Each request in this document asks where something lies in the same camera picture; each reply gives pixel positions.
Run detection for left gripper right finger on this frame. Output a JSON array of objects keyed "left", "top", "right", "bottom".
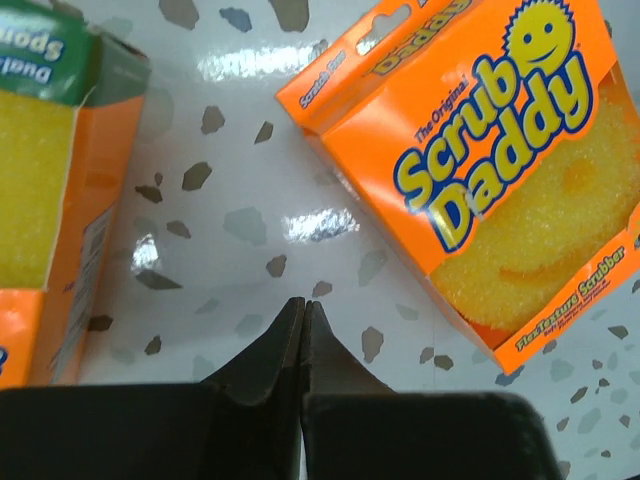
[{"left": 302, "top": 301, "right": 394, "bottom": 395}]

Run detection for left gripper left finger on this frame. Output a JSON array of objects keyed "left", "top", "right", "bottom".
[{"left": 200, "top": 297, "right": 305, "bottom": 405}]

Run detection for Scrub Daddy yellow sponge box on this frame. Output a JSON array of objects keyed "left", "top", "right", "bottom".
[{"left": 277, "top": 1, "right": 639, "bottom": 373}]

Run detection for Sponge Daddy yellow green box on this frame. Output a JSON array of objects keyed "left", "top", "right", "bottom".
[{"left": 1, "top": 1, "right": 151, "bottom": 389}]

